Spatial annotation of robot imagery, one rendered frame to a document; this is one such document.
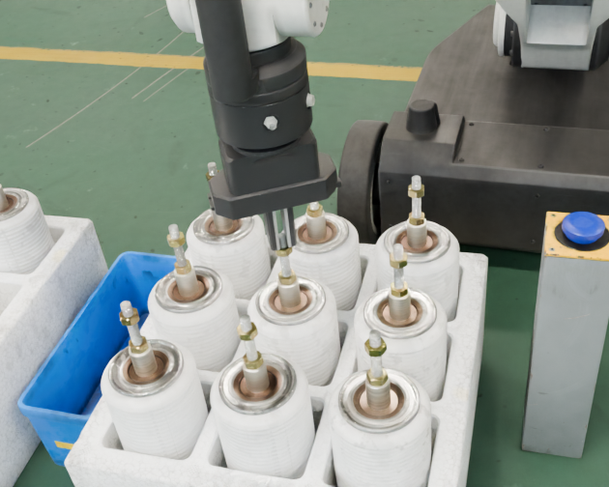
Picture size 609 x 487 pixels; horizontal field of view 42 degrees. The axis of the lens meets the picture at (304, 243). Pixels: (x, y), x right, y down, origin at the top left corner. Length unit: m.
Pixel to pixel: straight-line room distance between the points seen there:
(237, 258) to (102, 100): 1.00
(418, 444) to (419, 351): 0.11
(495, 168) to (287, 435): 0.54
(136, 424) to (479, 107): 0.79
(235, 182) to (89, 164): 0.96
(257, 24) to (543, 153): 0.64
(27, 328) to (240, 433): 0.40
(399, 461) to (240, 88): 0.36
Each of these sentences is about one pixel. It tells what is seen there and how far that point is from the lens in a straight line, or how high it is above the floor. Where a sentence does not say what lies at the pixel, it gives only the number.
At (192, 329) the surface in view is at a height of 0.24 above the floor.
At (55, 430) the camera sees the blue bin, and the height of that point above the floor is 0.08.
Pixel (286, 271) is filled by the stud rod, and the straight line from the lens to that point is 0.82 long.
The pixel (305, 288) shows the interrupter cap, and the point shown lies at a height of 0.25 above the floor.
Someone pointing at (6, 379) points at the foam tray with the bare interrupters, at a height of 0.13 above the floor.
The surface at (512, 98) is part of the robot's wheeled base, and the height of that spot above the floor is 0.17.
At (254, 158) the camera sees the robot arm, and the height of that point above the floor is 0.45.
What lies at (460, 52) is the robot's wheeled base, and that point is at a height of 0.17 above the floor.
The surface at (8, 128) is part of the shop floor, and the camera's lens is 1.89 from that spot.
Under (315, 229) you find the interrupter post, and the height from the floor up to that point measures 0.27.
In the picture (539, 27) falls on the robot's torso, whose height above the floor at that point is 0.32.
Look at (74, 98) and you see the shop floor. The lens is 1.94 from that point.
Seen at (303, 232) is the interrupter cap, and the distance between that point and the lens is 0.95.
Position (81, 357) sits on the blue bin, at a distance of 1.13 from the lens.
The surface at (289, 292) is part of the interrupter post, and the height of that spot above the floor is 0.27.
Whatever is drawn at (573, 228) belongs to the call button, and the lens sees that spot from 0.82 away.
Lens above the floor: 0.83
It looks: 38 degrees down
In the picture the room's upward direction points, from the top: 7 degrees counter-clockwise
